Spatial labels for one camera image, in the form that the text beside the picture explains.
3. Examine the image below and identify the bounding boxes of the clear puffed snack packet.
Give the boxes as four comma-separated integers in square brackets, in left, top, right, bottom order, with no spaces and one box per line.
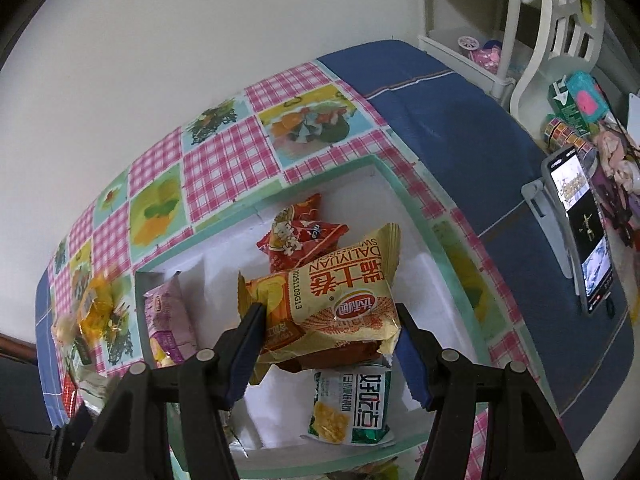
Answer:
[50,310,81,346]

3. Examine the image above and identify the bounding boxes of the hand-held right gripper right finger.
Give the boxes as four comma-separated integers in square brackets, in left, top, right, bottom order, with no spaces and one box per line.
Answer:
[395,301,576,480]

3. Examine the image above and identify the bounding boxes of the green vegetable snack packet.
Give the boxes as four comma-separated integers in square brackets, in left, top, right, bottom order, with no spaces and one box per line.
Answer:
[77,367,121,411]

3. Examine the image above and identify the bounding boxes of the teal pouch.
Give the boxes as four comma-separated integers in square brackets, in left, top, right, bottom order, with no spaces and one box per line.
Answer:
[565,71,610,122]

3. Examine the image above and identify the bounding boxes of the white chair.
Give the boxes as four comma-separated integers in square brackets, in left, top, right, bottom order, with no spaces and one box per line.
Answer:
[507,0,608,116]

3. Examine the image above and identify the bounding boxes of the yellow clear snack packet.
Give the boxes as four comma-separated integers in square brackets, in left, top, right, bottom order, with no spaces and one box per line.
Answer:
[75,272,128,341]

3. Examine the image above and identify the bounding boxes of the smartphone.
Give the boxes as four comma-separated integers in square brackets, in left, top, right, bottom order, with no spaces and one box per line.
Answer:
[541,146,615,317]

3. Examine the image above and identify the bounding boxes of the green white cracker packet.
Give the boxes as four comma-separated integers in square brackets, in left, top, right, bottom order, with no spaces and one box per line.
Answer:
[301,364,393,447]

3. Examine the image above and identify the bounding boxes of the dark red snack packet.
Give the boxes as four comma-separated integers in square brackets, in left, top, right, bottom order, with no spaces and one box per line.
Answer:
[272,337,388,373]

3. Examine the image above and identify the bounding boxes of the beige swiss roll packet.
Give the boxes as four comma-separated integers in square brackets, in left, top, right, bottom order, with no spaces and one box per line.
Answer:
[236,223,402,366]

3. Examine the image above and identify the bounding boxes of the printed character figure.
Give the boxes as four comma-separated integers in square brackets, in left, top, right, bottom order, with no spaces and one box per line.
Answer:
[590,115,640,251]

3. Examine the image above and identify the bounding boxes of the pink toy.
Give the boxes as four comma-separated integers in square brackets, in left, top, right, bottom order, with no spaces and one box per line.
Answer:
[472,42,503,68]

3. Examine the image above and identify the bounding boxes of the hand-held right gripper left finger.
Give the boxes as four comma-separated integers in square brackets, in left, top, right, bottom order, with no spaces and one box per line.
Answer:
[87,301,268,480]

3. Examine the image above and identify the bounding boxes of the brown wooden rail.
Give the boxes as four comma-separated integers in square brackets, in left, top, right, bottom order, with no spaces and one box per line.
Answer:
[0,332,38,366]

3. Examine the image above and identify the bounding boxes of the white foam box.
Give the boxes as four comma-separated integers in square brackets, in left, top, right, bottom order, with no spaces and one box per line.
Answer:
[135,155,488,476]

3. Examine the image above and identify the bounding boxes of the row of tape rolls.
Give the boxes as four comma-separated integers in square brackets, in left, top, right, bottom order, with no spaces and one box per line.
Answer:
[542,116,598,153]

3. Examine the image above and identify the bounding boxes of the green box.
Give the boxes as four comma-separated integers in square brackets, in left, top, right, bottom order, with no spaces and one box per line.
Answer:
[548,75,583,126]

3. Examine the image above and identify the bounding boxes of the white shelf unit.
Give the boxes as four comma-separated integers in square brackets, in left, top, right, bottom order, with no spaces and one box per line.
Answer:
[415,0,556,106]

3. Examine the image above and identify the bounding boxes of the small red snack packet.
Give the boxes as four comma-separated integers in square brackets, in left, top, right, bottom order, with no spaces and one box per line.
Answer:
[62,375,78,416]

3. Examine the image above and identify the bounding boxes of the purple snack packet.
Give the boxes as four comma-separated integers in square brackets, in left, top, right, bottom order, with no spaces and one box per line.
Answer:
[143,271,201,368]

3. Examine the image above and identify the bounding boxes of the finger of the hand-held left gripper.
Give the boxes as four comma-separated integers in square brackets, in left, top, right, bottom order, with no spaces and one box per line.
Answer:
[47,405,98,480]

